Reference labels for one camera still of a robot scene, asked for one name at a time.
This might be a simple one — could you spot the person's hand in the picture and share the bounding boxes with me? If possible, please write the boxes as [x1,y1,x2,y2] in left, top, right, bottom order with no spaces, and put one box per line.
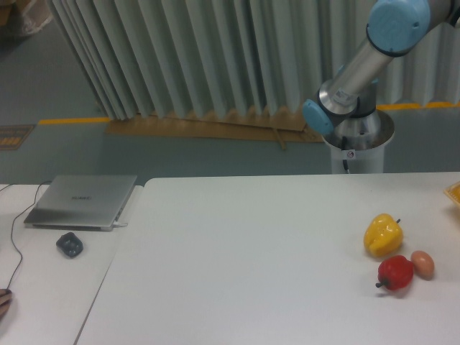
[0,289,13,319]

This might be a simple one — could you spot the brown egg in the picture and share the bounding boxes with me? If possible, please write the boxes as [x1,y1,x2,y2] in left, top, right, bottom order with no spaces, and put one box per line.
[410,250,435,280]

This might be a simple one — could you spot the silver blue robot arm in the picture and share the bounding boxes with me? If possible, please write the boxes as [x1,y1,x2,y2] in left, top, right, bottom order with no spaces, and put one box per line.
[302,1,459,135]

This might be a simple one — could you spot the black small device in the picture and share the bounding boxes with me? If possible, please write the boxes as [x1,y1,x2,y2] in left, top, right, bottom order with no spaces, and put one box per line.
[56,232,84,259]

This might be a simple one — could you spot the silver closed laptop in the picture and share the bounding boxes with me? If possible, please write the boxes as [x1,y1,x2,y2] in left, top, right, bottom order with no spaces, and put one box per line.
[24,175,137,231]

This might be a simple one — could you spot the yellow black floor sign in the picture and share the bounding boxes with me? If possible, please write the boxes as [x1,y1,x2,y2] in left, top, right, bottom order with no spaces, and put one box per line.
[0,124,36,151]

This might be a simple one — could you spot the yellow floor tape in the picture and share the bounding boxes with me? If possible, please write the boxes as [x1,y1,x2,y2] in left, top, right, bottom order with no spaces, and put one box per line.
[38,117,110,125]

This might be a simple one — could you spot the grey-green folding partition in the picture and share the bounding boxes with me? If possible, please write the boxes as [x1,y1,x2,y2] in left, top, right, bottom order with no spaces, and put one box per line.
[46,0,460,121]

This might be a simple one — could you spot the brown cardboard sheet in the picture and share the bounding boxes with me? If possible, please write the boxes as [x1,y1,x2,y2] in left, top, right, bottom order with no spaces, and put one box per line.
[105,106,323,149]

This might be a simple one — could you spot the yellow bell pepper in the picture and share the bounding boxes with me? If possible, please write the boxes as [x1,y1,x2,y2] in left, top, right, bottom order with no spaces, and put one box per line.
[363,213,404,257]

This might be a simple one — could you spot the red bell pepper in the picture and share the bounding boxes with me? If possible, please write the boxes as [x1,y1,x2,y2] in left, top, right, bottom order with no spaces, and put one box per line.
[375,255,414,291]

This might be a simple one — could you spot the black thin cable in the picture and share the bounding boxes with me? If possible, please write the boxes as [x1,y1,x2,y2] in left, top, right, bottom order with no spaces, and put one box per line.
[0,180,53,290]

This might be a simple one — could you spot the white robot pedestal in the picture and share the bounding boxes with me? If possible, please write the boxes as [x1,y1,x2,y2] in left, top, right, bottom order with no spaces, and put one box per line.
[323,110,395,174]

